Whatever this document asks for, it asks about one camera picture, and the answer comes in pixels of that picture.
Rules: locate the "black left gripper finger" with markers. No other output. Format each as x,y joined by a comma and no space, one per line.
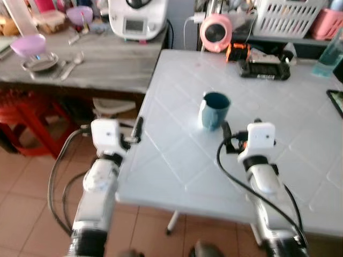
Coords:
139,128

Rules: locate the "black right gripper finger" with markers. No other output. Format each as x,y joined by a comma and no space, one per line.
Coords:
226,130

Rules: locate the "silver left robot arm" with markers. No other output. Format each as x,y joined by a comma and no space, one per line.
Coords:
99,184

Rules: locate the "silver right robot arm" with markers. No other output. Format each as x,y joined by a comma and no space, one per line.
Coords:
265,184

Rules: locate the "teal plastic cup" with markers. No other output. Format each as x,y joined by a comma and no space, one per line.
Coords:
213,113

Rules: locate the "white plastic stool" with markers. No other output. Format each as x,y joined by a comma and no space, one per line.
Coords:
113,106

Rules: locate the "white plastic table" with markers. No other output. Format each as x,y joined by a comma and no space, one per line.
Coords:
187,160

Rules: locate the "black and orange battery pack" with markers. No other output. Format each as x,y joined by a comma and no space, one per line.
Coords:
265,68

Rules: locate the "grey wooden counter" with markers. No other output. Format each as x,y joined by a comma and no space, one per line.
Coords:
107,59

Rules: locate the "metal spoon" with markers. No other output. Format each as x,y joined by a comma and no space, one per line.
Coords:
77,58

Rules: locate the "pink round appliance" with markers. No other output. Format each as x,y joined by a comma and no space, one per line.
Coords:
216,32

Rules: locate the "metal fork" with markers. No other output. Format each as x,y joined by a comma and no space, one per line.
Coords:
60,68

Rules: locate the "red plastic stool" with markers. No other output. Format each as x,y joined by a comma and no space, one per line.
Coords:
32,120

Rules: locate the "black smartphone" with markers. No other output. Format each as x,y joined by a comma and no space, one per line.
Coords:
336,101

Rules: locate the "white kitchen machine with display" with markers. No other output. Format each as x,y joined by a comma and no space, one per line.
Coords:
138,19

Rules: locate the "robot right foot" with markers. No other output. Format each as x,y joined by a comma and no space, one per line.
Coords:
208,250

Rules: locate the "metal dish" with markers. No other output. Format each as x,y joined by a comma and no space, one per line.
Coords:
42,63

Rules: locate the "clear teal water bottle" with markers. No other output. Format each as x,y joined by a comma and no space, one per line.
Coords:
328,59

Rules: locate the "white slotted plastic basket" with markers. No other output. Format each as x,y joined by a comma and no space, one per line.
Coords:
286,17

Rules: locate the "light purple bowl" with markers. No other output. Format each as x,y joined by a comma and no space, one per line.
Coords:
28,45

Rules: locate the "clear box with bread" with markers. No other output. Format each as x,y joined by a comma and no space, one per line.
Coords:
49,20

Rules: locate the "pink plastic basket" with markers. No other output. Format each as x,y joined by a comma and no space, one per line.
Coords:
328,24

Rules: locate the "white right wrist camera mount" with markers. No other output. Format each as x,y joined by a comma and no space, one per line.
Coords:
258,140

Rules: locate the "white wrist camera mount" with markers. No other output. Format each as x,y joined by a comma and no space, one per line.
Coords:
106,135
258,140

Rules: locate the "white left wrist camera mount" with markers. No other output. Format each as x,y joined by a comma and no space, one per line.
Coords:
106,135

